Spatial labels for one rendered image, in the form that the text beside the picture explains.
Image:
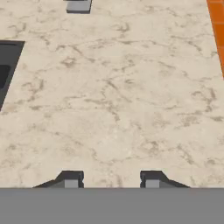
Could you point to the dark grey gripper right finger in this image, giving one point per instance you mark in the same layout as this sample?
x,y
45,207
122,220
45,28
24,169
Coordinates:
x,y
151,176

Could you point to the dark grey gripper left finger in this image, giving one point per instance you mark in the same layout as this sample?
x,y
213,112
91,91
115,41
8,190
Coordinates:
x,y
70,176

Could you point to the dark grey sink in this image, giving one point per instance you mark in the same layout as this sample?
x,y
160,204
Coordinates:
x,y
8,67

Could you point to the grey rectangular block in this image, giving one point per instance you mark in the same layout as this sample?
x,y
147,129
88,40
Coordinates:
x,y
78,5

